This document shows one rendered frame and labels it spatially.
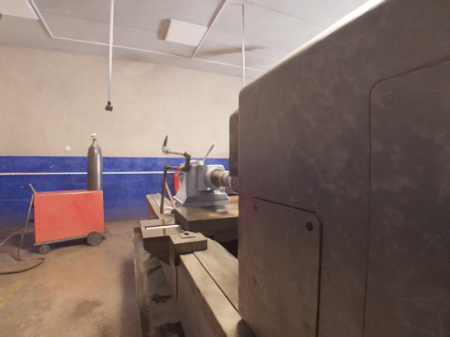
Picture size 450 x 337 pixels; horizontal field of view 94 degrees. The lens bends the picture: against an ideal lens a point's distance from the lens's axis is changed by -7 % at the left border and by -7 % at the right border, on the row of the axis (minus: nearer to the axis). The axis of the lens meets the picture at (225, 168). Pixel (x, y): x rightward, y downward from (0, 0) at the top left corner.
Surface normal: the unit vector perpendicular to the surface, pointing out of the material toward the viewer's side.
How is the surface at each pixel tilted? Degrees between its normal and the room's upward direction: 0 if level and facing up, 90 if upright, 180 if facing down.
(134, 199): 90
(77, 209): 90
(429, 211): 90
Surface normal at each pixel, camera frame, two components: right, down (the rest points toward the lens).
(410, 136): -0.92, 0.00
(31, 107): 0.39, 0.01
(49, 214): 0.68, 0.01
